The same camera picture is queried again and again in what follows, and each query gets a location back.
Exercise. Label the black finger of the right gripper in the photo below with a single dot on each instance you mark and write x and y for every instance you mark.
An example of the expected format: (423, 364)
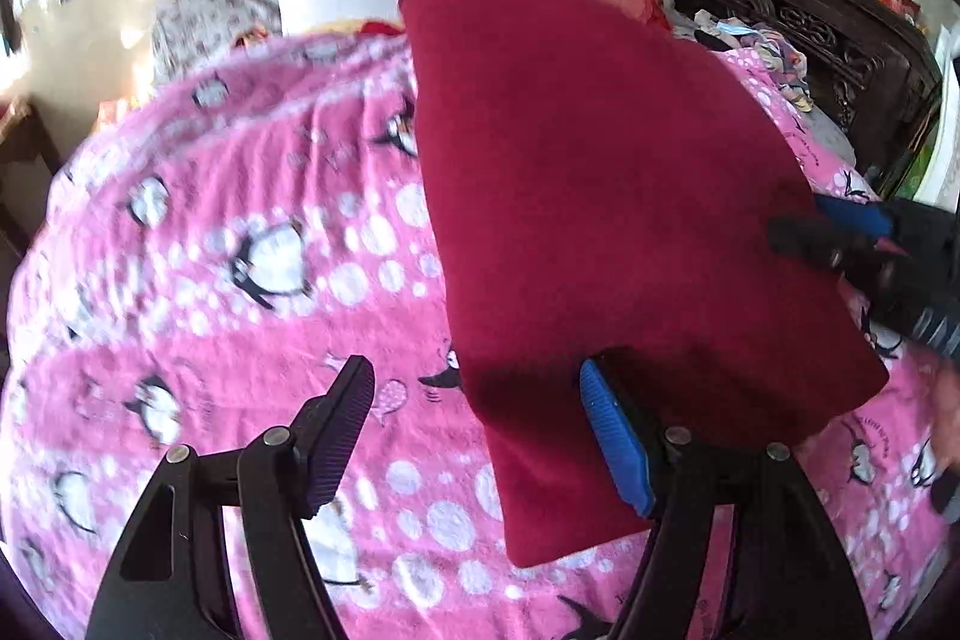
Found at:
(908, 225)
(828, 245)

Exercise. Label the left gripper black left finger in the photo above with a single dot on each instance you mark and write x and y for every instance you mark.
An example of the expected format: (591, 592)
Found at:
(169, 577)

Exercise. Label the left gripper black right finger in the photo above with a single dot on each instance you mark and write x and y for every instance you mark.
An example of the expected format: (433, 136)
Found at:
(751, 512)

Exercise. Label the dark red sweater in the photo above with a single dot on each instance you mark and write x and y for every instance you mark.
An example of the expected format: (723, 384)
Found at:
(597, 186)

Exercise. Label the small colourful clothes pile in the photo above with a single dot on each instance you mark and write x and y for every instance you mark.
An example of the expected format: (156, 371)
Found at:
(785, 64)

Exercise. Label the dark carved wooden headboard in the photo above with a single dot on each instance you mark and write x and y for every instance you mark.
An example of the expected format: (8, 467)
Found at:
(872, 72)

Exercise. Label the pink penguin blanket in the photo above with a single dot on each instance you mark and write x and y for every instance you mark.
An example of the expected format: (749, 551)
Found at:
(206, 267)

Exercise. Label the dark wooden side table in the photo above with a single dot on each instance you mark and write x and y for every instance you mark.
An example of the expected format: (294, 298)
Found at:
(25, 140)

